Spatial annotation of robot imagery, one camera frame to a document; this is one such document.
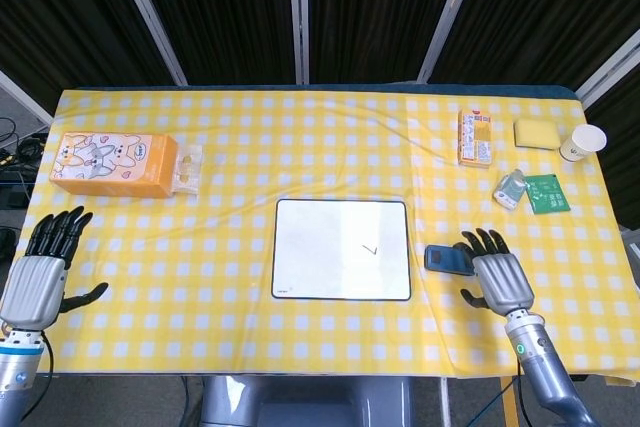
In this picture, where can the blue plastic block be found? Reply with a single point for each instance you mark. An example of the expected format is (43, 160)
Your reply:
(442, 259)

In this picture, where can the white paper cup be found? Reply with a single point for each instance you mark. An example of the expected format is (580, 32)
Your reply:
(582, 143)

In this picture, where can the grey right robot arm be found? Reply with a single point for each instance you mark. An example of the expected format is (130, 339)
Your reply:
(537, 362)

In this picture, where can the orange cartoon tissue box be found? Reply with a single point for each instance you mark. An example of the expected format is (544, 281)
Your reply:
(110, 162)

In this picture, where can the white board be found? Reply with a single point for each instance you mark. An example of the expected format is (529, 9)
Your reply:
(330, 252)

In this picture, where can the yellow white checked tablecloth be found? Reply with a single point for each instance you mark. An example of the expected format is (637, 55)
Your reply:
(200, 272)

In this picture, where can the clear plastic packet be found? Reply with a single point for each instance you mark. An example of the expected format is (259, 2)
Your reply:
(189, 169)

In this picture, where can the small clear sanitizer bottle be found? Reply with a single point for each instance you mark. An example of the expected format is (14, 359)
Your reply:
(508, 191)

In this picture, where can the yellow printed snack box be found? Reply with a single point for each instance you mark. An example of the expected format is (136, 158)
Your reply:
(475, 139)

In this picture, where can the white partition frame post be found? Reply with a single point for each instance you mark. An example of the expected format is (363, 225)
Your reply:
(607, 72)
(298, 12)
(150, 17)
(25, 99)
(447, 17)

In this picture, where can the yellow sponge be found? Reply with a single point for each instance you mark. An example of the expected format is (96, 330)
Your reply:
(536, 133)

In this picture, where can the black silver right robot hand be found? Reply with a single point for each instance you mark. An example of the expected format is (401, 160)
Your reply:
(502, 282)

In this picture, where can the green square packet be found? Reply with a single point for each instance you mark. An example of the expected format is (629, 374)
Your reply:
(549, 194)

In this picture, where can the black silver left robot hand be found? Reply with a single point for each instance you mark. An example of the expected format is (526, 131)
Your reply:
(35, 292)

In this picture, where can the grey robot torso base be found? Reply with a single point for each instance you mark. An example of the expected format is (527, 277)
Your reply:
(300, 404)

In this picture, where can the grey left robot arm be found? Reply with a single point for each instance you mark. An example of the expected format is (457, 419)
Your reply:
(17, 372)

